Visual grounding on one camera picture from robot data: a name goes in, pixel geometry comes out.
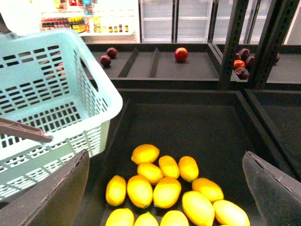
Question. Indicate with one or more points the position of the red orange fruit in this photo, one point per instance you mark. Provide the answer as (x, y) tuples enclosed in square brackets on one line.
[(238, 64)]

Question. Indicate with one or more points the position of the dark purple passion fruit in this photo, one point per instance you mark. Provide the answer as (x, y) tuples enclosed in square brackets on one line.
[(105, 60), (112, 52)]

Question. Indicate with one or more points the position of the yellow lemon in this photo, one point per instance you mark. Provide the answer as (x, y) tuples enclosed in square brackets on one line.
[(228, 213), (146, 219), (121, 217), (208, 188), (188, 168), (140, 191), (198, 208), (116, 191), (166, 192), (145, 153), (152, 172), (169, 167), (174, 218)]

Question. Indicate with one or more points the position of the black produce bin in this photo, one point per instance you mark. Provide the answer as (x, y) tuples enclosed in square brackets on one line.
[(216, 128)]

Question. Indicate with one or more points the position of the black shelf post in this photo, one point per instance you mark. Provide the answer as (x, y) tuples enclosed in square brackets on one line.
[(237, 17)]

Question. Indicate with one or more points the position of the light blue plastic basket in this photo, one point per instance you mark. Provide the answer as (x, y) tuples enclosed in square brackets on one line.
[(50, 80)]

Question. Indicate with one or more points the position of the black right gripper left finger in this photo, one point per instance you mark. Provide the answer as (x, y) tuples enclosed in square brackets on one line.
[(54, 201)]

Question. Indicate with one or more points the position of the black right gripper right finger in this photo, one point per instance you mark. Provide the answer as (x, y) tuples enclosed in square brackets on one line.
[(276, 194)]

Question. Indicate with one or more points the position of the red apple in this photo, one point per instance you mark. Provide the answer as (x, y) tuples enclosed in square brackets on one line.
[(181, 54)]

